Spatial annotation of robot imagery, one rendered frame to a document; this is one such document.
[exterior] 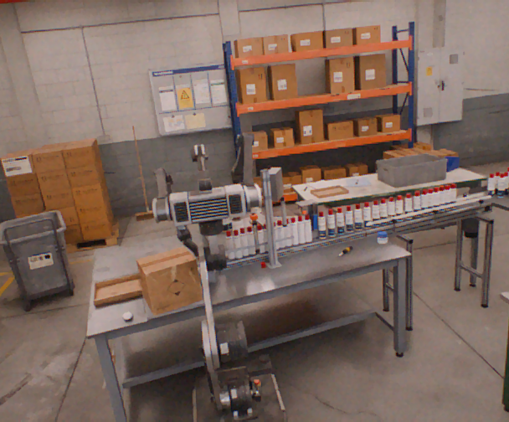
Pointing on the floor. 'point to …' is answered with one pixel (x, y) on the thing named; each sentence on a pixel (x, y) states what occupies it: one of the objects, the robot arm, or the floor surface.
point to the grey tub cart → (37, 254)
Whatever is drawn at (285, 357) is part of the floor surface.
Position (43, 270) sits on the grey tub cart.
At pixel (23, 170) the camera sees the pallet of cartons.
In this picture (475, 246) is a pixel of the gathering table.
